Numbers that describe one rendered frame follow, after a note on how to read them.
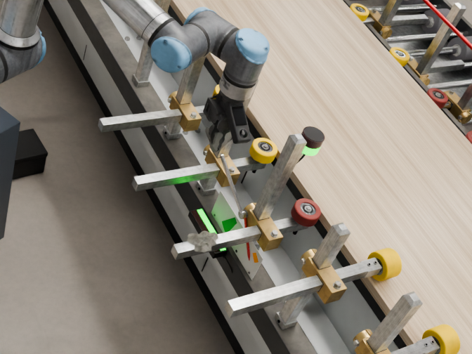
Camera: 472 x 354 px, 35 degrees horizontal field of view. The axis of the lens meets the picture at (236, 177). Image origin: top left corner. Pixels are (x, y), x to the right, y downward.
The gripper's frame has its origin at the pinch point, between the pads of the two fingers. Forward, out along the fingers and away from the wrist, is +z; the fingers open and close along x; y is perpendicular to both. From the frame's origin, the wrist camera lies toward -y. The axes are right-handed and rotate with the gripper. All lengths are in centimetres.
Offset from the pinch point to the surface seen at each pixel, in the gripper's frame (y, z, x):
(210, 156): 7.7, 11.3, -5.6
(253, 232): -22.3, 10.2, -3.3
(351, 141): 0, 6, -53
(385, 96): 17, 6, -81
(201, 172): 1.9, 10.9, 0.4
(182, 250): -22.8, 10.2, 19.1
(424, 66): 33, 9, -115
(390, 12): 60, 4, -116
